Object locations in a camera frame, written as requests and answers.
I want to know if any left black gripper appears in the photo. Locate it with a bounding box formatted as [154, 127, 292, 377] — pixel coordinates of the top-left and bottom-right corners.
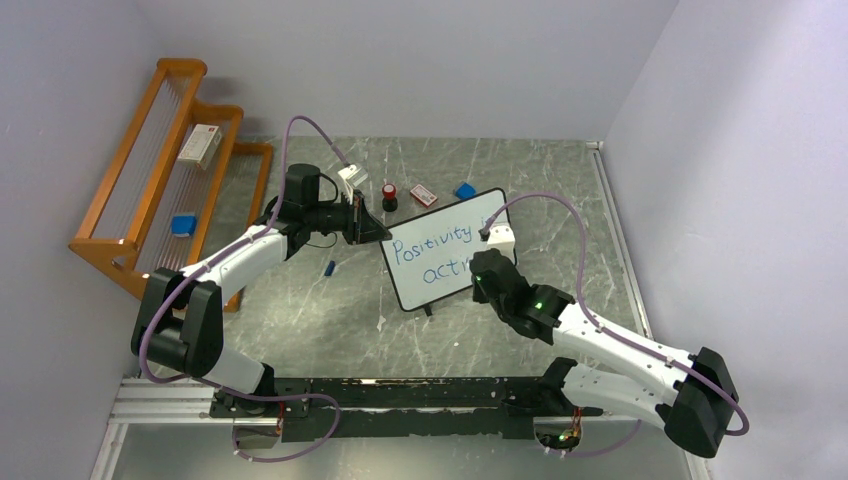
[305, 189, 390, 245]

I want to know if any white whiteboard black frame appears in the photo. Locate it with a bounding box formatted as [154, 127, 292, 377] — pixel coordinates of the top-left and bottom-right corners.
[380, 188, 506, 312]

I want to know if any orange wooden shelf rack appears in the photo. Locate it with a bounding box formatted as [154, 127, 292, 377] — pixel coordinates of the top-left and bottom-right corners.
[69, 58, 273, 298]

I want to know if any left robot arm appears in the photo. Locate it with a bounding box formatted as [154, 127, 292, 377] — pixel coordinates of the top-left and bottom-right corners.
[131, 164, 391, 416]

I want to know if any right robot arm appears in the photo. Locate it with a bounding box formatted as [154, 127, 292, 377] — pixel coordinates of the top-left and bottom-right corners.
[470, 249, 739, 458]

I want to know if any red black stamp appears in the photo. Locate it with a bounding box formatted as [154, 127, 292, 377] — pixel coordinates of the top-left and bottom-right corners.
[381, 183, 398, 212]

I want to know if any red white small box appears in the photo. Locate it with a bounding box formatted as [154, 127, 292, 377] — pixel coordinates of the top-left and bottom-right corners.
[410, 184, 438, 208]

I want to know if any blue eraser block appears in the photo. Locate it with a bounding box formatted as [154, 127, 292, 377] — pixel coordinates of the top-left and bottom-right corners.
[454, 182, 477, 201]

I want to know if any blue object on shelf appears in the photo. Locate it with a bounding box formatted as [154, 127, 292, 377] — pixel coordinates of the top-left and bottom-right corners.
[170, 213, 198, 238]

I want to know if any white red box on shelf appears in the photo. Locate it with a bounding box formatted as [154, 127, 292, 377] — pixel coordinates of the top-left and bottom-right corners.
[177, 124, 222, 170]

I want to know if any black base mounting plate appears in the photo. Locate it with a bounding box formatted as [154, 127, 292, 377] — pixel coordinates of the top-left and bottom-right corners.
[209, 376, 602, 442]

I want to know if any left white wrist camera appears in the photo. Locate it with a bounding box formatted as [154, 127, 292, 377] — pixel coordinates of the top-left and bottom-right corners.
[337, 164, 368, 197]

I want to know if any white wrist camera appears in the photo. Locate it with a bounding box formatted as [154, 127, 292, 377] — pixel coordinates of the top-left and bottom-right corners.
[486, 224, 516, 258]
[337, 164, 368, 197]

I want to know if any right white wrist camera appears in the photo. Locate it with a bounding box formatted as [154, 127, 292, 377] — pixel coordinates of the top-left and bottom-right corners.
[486, 224, 516, 258]

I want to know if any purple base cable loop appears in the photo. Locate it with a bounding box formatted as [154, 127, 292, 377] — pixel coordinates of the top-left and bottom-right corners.
[230, 390, 343, 464]

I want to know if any aluminium frame rail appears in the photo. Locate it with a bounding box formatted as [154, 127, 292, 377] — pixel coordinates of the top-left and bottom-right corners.
[89, 377, 713, 480]

